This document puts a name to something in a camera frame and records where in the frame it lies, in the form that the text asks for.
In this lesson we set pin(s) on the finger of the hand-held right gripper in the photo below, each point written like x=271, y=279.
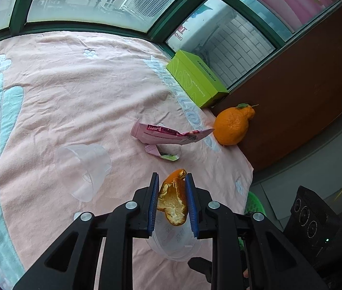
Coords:
x=202, y=265

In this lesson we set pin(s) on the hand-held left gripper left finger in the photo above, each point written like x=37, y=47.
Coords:
x=152, y=205

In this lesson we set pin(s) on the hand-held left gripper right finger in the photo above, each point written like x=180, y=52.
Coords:
x=192, y=208

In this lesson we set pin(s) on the orange peel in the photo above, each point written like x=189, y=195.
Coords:
x=172, y=199

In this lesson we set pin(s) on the small round plastic tub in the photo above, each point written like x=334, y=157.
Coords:
x=171, y=244

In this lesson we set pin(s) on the small pink green wrapper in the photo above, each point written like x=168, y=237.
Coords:
x=152, y=150

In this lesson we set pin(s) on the green mesh wastebasket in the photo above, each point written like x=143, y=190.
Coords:
x=254, y=204

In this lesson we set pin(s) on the pink snack wrapper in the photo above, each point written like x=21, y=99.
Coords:
x=161, y=134

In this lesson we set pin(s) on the clear plastic cup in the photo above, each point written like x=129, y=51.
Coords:
x=89, y=163

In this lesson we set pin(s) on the whole orange citrus fruit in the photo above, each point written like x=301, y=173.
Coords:
x=231, y=125

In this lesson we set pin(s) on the brown wooden panel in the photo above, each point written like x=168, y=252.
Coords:
x=303, y=96

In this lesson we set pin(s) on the green tissue box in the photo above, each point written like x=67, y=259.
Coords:
x=195, y=78

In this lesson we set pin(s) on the pink printed blanket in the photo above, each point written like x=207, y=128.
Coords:
x=68, y=96

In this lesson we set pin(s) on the white outdoor air conditioner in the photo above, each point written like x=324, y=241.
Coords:
x=219, y=24

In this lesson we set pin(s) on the pink window blind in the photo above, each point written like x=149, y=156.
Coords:
x=294, y=3

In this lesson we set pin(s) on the green window frame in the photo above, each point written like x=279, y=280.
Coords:
x=18, y=6

